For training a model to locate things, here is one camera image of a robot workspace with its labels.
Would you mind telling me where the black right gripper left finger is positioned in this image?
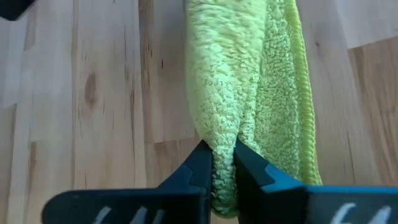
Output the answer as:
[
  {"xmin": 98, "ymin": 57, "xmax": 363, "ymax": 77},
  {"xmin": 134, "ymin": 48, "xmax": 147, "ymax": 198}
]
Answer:
[{"xmin": 41, "ymin": 139, "xmax": 215, "ymax": 224}]

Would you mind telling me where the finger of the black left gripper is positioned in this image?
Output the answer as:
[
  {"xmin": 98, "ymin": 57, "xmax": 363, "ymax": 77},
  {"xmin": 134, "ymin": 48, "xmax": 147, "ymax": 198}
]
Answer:
[{"xmin": 0, "ymin": 0, "xmax": 37, "ymax": 22}]

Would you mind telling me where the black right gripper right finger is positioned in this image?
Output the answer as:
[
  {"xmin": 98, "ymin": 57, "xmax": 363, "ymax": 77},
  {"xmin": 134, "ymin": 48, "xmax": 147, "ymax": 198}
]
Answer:
[{"xmin": 233, "ymin": 139, "xmax": 398, "ymax": 224}]

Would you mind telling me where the green microfiber towel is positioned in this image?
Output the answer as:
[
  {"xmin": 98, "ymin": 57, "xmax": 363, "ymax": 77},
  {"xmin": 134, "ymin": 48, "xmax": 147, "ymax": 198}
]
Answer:
[{"xmin": 183, "ymin": 0, "xmax": 323, "ymax": 218}]

